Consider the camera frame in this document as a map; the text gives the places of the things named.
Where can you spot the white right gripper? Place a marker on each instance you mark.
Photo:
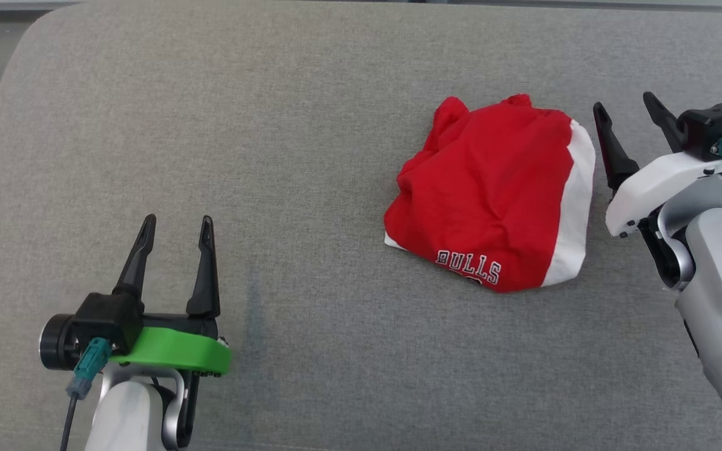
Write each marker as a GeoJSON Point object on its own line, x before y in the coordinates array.
{"type": "Point", "coordinates": [662, 188]}

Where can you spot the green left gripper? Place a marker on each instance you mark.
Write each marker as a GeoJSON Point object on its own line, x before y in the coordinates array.
{"type": "Point", "coordinates": [179, 354]}

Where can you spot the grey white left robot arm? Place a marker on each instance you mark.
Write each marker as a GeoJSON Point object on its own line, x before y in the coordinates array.
{"type": "Point", "coordinates": [129, 413]}

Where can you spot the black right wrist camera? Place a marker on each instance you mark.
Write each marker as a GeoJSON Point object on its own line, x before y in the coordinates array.
{"type": "Point", "coordinates": [709, 125]}

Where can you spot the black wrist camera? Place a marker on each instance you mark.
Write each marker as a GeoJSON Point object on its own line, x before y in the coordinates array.
{"type": "Point", "coordinates": [709, 125]}
{"type": "Point", "coordinates": [107, 319]}

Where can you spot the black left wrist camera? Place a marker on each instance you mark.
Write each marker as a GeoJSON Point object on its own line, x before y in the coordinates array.
{"type": "Point", "coordinates": [107, 319]}

